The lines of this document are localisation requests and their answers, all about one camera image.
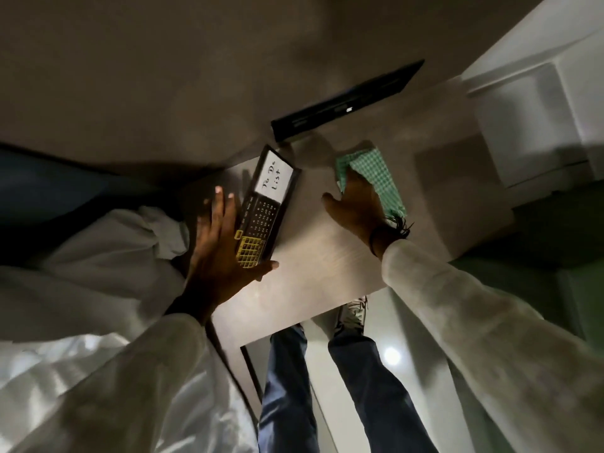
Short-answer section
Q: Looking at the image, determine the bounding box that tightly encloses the person's left hand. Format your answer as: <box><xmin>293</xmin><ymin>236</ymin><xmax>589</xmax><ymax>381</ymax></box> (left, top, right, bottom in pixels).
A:
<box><xmin>185</xmin><ymin>186</ymin><xmax>280</xmax><ymax>324</ymax></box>

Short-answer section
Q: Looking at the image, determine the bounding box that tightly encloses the person's right hand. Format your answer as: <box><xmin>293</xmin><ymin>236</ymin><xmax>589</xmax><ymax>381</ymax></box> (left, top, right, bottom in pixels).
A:
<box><xmin>322</xmin><ymin>170</ymin><xmax>393</xmax><ymax>250</ymax></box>

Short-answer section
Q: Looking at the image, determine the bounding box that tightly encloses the black framed planner board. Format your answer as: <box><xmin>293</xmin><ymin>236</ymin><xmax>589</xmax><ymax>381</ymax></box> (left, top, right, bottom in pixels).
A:
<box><xmin>234</xmin><ymin>144</ymin><xmax>302</xmax><ymax>269</ymax></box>

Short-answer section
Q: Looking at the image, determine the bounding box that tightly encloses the green checked cloth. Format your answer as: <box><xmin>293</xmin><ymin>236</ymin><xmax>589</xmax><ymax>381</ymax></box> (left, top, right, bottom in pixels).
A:
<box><xmin>335</xmin><ymin>147</ymin><xmax>407</xmax><ymax>221</ymax></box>

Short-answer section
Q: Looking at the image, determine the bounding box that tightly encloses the person's right forearm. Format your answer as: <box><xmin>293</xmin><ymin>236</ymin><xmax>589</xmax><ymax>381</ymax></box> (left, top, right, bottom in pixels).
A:
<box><xmin>380</xmin><ymin>239</ymin><xmax>604</xmax><ymax>453</ymax></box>

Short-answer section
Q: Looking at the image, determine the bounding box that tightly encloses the person's left forearm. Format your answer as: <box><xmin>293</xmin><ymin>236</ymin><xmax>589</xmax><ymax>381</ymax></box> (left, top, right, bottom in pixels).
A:
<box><xmin>9</xmin><ymin>304</ymin><xmax>258</xmax><ymax>453</ymax></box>

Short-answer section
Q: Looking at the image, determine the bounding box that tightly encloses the black thread wristband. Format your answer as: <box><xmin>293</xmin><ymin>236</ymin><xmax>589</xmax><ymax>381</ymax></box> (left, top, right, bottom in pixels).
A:
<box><xmin>368</xmin><ymin>216</ymin><xmax>414</xmax><ymax>258</ymax></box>

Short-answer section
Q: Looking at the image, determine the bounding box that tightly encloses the person's dark shoe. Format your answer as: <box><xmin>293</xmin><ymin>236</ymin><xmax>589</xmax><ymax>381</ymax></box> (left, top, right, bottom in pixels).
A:
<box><xmin>332</xmin><ymin>296</ymin><xmax>369</xmax><ymax>339</ymax></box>

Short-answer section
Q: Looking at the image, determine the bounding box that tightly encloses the black laptop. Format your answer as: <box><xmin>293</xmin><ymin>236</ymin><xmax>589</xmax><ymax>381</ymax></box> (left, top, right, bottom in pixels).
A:
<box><xmin>271</xmin><ymin>59</ymin><xmax>425</xmax><ymax>143</ymax></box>

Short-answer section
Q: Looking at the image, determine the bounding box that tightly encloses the person's left leg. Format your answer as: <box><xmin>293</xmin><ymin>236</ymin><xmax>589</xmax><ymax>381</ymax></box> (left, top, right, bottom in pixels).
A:
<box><xmin>257</xmin><ymin>324</ymin><xmax>321</xmax><ymax>453</ymax></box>

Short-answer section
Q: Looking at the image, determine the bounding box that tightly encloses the person's leg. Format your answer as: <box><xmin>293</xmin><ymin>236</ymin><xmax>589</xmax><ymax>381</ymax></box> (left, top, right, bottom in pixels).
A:
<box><xmin>257</xmin><ymin>324</ymin><xmax>321</xmax><ymax>453</ymax></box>
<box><xmin>327</xmin><ymin>325</ymin><xmax>439</xmax><ymax>453</ymax></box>

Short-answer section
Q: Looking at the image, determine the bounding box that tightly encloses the white bedding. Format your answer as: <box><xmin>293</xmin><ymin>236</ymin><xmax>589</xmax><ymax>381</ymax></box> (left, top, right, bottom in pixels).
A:
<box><xmin>0</xmin><ymin>205</ymin><xmax>190</xmax><ymax>420</ymax></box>

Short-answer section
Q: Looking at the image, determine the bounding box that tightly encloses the dark blue headboard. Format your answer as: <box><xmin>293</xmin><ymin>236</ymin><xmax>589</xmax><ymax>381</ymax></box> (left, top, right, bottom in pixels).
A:
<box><xmin>0</xmin><ymin>145</ymin><xmax>156</xmax><ymax>241</ymax></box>

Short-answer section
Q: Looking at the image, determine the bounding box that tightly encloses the person's right leg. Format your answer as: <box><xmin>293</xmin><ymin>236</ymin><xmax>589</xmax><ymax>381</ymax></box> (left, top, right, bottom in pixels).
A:
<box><xmin>327</xmin><ymin>325</ymin><xmax>439</xmax><ymax>453</ymax></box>

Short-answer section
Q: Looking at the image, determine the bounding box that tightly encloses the white cabinet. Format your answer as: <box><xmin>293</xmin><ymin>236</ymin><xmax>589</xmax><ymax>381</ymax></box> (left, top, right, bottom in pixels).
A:
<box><xmin>461</xmin><ymin>0</ymin><xmax>604</xmax><ymax>208</ymax></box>

